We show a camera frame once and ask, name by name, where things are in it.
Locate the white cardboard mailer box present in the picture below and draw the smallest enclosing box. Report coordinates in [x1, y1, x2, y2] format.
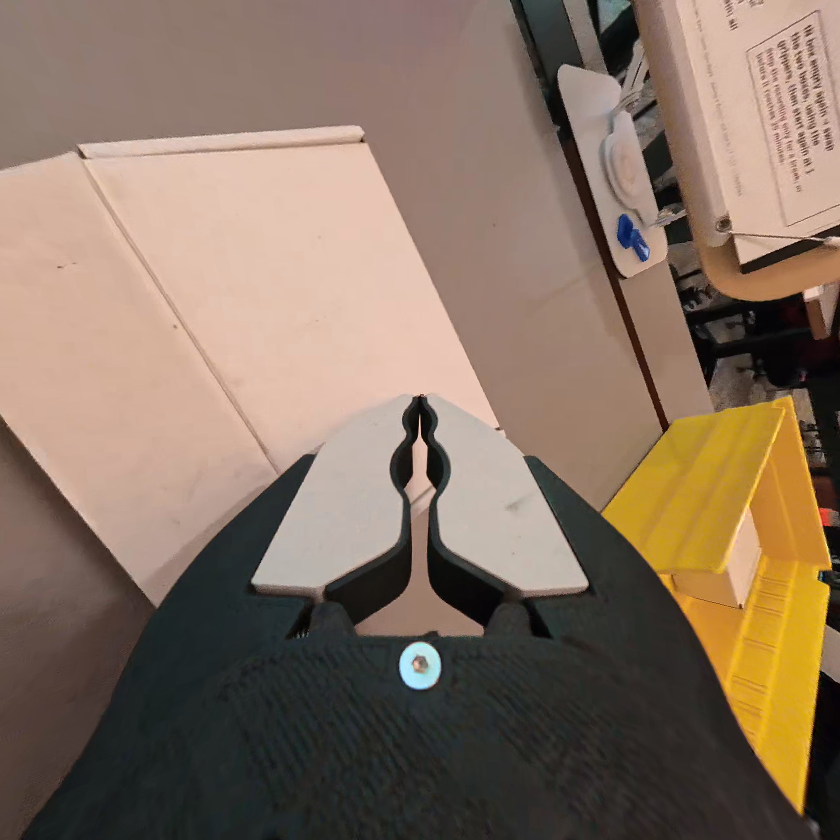
[669, 505, 765, 610]
[0, 125, 506, 605]

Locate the large yellow plastic bin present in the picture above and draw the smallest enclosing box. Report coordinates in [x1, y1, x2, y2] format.
[600, 397, 834, 815]

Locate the blue clip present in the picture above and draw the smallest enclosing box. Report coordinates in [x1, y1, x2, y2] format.
[616, 213, 652, 263]

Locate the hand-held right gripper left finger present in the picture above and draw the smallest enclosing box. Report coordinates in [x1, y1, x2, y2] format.
[251, 394, 422, 619]

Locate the printed instruction sheet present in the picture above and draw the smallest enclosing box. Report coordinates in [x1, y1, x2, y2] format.
[676, 0, 840, 266]

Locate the white stand base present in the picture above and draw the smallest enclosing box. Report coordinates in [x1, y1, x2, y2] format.
[556, 63, 669, 280]

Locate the instruction sheet on board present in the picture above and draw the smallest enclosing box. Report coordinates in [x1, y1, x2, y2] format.
[630, 0, 840, 303]

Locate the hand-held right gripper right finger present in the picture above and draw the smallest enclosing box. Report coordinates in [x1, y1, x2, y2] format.
[420, 392, 589, 624]

